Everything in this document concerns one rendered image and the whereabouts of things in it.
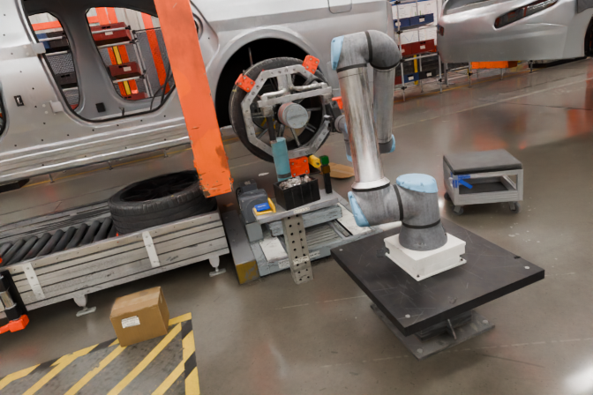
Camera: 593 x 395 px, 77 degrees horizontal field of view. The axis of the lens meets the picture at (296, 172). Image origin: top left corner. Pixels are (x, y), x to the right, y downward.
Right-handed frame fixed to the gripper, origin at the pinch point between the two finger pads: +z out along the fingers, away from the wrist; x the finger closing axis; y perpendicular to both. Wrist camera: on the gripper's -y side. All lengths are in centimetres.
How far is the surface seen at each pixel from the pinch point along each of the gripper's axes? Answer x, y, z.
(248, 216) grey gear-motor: -55, 54, 18
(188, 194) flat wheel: -86, 34, 26
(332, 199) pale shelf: -14.1, 38.3, -28.0
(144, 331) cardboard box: -118, 78, -31
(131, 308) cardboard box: -121, 65, -29
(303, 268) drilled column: -35, 74, -25
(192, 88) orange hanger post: -69, -28, 2
